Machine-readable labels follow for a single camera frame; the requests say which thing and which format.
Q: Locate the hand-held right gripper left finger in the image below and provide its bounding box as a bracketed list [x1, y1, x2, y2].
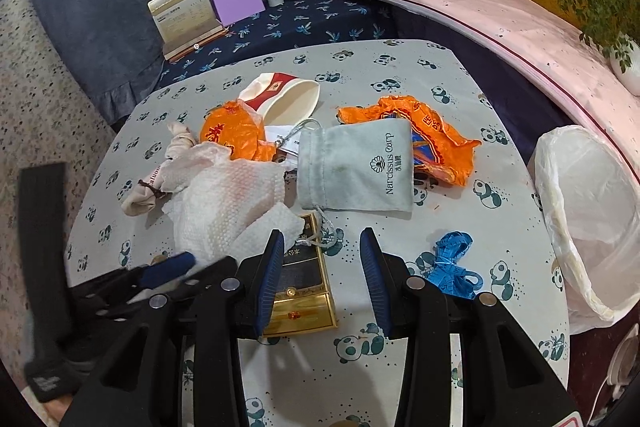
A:
[59, 229, 286, 427]

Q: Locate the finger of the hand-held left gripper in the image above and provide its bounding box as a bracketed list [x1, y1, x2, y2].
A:
[67, 251, 197, 308]
[95, 255, 238, 323]

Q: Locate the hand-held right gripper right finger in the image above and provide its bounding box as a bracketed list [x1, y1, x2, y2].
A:
[360, 228, 583, 427]

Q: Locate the gold box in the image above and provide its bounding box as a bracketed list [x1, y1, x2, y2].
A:
[262, 212, 338, 338]

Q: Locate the beige drawstring pouch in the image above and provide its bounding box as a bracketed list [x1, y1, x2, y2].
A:
[120, 122, 201, 218]

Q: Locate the white paper towel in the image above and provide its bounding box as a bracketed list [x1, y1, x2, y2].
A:
[159, 142, 306, 265]

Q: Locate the blue ribbon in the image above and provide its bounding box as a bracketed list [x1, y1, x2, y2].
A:
[425, 231, 485, 300]

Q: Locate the grey drawstring pouch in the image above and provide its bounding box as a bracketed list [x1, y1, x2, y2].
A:
[274, 118, 416, 250]

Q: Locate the white paper receipt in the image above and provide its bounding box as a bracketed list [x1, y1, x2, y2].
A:
[264, 124, 306, 168]

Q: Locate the small orange plastic wrapper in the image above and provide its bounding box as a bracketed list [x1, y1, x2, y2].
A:
[200, 101, 277, 162]

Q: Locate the large orange plastic wrapper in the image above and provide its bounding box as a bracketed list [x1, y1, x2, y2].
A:
[337, 95, 482, 188]

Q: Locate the red and white carton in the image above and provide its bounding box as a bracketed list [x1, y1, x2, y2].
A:
[237, 72, 321, 128]

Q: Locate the waste bin with white liner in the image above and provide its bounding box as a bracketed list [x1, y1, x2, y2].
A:
[529, 124, 640, 343]

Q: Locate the panda print tablecloth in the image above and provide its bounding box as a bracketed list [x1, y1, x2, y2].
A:
[64, 38, 571, 427]

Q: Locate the cream box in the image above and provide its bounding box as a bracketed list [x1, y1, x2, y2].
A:
[147, 0, 226, 62]

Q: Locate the dark purple cloth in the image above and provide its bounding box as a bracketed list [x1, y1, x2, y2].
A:
[392, 9, 576, 148]

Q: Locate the navy printed cloth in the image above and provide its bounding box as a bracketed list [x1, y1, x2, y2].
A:
[150, 0, 396, 95]

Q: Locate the pink cloth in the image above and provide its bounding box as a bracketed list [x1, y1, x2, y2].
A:
[317, 0, 640, 202]

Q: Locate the green plant in white pot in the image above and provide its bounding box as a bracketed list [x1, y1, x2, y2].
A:
[557, 0, 640, 96]

